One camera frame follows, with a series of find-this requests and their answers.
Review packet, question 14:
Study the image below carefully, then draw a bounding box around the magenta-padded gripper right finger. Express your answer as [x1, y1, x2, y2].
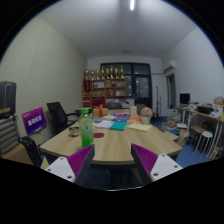
[130, 143, 184, 186]

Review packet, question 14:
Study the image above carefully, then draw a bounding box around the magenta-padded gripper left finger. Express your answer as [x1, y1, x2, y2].
[44, 144, 96, 188]

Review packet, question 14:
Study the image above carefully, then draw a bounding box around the small metal cup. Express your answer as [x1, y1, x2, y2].
[68, 126, 81, 138]

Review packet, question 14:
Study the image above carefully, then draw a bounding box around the green drink bottle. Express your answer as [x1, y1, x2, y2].
[78, 107, 95, 150]

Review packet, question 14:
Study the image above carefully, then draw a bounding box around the black chair armrest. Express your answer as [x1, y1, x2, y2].
[18, 135, 44, 168]

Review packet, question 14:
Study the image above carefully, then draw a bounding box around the orange book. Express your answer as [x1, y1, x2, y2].
[127, 116, 144, 125]

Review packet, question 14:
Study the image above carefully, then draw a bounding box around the potted pink plant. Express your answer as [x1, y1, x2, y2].
[140, 106, 154, 126]

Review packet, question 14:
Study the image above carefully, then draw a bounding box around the black office chair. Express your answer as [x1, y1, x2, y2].
[46, 101, 79, 135]

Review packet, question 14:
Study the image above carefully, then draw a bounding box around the teal notebook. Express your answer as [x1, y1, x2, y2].
[109, 121, 128, 132]

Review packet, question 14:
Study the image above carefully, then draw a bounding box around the white booklet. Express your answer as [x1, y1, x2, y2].
[95, 119, 116, 130]

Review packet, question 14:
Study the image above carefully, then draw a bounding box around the white round stool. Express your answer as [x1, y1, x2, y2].
[193, 130, 214, 155]

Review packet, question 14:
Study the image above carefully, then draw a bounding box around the purple sign board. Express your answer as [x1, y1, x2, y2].
[21, 106, 48, 137]

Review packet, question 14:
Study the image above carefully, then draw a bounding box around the yellow gift box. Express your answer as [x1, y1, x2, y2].
[92, 104, 110, 118]

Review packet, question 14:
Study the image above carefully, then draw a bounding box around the wooden side desk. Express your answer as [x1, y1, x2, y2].
[178, 105, 224, 158]

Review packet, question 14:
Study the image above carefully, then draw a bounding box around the striped grey cushion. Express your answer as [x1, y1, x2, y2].
[0, 115, 20, 156]

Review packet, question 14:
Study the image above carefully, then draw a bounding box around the black computer monitor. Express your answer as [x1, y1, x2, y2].
[179, 92, 191, 105]

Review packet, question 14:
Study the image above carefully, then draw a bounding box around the wooden shelf unit with trophies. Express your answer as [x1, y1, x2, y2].
[81, 65, 128, 109]

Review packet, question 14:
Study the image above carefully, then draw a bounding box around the dark suitcase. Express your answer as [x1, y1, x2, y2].
[0, 80, 18, 118]

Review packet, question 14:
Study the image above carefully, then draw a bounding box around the wall air conditioner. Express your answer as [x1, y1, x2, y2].
[162, 60, 177, 72]

